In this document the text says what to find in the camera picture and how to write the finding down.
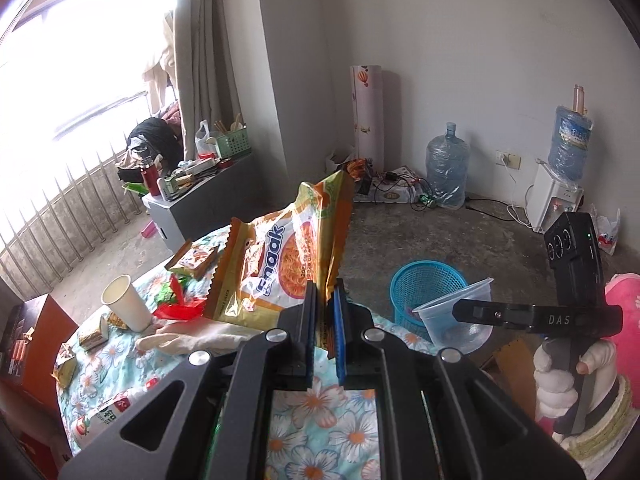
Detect clear plastic container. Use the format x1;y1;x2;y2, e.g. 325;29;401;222
411;276;495;356

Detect yellow instant noodle bag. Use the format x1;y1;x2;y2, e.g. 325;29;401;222
204;170;355;354

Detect white gloved right hand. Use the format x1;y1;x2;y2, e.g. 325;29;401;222
533;340;617;419

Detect white plastic bag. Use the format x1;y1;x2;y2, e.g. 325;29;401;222
589;204;622;256

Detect white water dispenser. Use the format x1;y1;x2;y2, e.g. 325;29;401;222
525;159;584;233

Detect floral turquoise quilt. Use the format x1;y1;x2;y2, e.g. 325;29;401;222
54;231;436;480

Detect blue plastic waste basket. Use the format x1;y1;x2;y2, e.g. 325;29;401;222
390;260;468;341

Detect blue water dispenser bottle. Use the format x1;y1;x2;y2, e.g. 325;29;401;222
548;105;593;182

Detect orange snack packet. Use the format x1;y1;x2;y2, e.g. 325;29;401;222
165;240;219;280

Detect wooden board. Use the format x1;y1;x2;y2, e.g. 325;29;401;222
494;338;536;419

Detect large clear water jug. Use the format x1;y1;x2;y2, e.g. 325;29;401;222
425;122;471;210

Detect dark grey cabinet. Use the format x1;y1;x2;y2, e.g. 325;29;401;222
142;154;267;252

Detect flat printed carton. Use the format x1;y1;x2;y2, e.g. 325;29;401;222
354;166;425;205

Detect white paper cup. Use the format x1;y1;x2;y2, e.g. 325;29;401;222
101;274;152;333

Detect small white wafer packet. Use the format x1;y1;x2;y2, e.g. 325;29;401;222
77;315;110;352

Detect white yogurt drink bottle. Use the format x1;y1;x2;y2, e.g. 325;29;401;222
72;394;132;448

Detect small yellow snack packet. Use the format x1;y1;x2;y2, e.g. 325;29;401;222
52;344;77;389

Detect red thermos bottle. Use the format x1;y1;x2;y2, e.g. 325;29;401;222
141;156;160;197

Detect green plastic basket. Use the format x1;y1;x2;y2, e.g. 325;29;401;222
215;127;252;159

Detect orange cardboard box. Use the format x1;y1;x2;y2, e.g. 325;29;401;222
1;295;78;415

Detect rolled pink wallpaper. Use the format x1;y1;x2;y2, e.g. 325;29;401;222
350;65;384;172

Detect black bag on balcony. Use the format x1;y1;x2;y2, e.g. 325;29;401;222
116;117;183;183

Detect metal balcony railing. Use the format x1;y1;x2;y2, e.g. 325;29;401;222
1;152;143;299

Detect grey curtain right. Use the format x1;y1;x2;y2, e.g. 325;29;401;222
174;0;240;159

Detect wall power socket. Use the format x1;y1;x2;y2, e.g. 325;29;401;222
495;151;522;170

